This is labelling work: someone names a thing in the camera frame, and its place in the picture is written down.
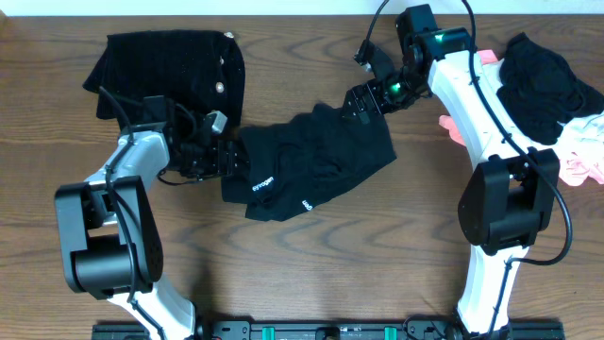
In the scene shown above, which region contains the black polo shirt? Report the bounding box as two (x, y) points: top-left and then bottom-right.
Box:
(221, 104), (396, 222)

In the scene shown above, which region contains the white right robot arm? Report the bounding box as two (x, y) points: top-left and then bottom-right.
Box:
(343, 5), (564, 339)

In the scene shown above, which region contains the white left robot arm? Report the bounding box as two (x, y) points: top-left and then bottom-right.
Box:
(55, 88), (227, 339)

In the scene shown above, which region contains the black velvet buttoned garment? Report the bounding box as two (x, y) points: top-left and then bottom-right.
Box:
(83, 30), (245, 128)

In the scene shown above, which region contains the black crumpled garment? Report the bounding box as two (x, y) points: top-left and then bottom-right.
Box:
(496, 33), (603, 145)

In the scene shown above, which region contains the white garment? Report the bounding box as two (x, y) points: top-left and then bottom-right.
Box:
(480, 59), (604, 157)

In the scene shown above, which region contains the coral pink garment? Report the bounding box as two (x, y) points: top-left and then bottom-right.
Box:
(428, 50), (603, 186)

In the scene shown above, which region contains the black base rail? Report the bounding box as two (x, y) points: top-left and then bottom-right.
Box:
(92, 316), (566, 340)

